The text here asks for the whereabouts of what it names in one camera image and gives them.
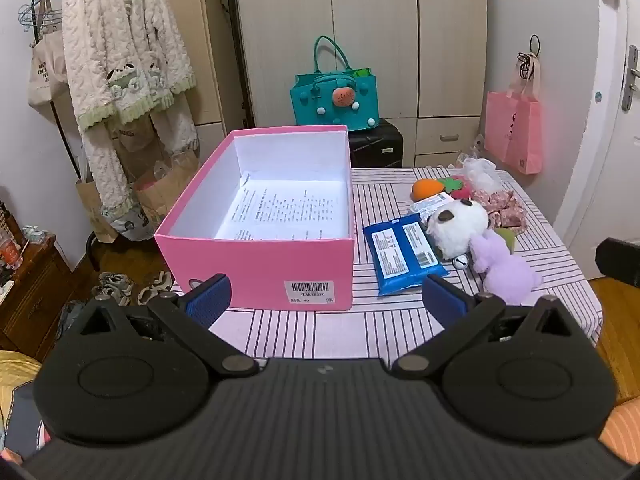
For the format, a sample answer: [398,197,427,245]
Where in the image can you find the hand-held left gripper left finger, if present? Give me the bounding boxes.
[75,274,260,376]

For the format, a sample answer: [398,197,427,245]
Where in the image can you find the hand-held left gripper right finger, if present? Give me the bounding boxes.
[390,275,576,380]

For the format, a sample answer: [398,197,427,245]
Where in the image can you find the pink cardboard box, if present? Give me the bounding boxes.
[154,125,357,311]

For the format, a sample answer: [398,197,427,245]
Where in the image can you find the blue wet wipes pack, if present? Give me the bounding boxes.
[362,213,451,297]

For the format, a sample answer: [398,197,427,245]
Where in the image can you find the purple plush toy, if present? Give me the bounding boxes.
[467,227,544,306]

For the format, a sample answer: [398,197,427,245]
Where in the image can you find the white plush toy with bell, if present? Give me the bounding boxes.
[425,199,490,272]

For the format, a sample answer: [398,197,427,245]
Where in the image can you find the pink knitted strawberry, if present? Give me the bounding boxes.
[442,174,475,201]

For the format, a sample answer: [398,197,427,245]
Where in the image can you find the orange plush toy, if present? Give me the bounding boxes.
[411,178,446,199]

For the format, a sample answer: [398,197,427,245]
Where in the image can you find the grey white sneaker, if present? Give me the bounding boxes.
[136,270,187,306]
[91,271,135,306]

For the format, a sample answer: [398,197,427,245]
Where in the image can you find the small white tissue packet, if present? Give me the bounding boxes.
[407,192,458,221]

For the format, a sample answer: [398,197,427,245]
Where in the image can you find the white green printed bag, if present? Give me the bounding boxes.
[107,205,161,242]

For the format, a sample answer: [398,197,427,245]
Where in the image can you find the printed paper sheet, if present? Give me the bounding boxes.
[215,171,349,240]

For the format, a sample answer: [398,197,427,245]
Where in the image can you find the clear plastic bag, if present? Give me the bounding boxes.
[460,156,503,193]

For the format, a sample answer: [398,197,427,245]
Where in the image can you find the dark plastic bag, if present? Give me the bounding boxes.
[57,300,86,341]

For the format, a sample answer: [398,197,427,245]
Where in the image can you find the narrow brown paper bag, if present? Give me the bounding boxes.
[75,160,121,243]

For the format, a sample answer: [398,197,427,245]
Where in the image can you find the white door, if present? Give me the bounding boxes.
[597,0,640,281]

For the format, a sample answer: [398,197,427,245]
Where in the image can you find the pink shopping bag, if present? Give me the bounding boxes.
[484,52,543,176]

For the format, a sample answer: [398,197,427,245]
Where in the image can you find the black suitcase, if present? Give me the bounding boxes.
[347,119,404,169]

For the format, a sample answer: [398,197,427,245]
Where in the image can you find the orange patterned blanket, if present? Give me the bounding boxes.
[600,395,640,466]

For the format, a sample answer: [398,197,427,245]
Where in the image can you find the wooden side cabinet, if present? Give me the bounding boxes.
[0,232,76,351]

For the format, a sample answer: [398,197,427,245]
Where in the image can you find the small brown paper bag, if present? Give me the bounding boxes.
[111,115,156,153]

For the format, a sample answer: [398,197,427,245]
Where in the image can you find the red jar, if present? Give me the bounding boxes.
[0,237,25,271]

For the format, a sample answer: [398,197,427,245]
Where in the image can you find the yellow blanket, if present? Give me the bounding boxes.
[0,350,46,461]

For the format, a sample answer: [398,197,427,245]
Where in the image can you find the white refrigerator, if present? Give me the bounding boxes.
[487,0,601,261]

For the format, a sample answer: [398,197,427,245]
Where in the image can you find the black metal coat rack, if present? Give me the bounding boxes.
[31,0,108,273]

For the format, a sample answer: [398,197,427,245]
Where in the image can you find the teal felt handbag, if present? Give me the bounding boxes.
[290,35,379,133]

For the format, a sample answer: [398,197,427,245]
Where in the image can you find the black vertical pole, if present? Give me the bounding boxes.
[227,0,251,131]

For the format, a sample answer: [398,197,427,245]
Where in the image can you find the beige tall cabinet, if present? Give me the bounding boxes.
[192,0,241,161]

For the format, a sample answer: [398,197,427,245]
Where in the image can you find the white wardrobe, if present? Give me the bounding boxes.
[235,0,488,168]

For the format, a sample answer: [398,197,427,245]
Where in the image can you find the cream fleece pajama jacket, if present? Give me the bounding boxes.
[62,0,197,131]

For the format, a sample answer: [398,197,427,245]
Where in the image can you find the beige canvas tote bag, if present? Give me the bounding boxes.
[27,0,68,108]

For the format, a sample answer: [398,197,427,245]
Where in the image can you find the metal door handle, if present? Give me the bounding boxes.
[621,45,640,113]

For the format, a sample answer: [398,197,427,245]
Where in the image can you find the blue wire hangers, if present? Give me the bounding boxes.
[19,0,63,36]

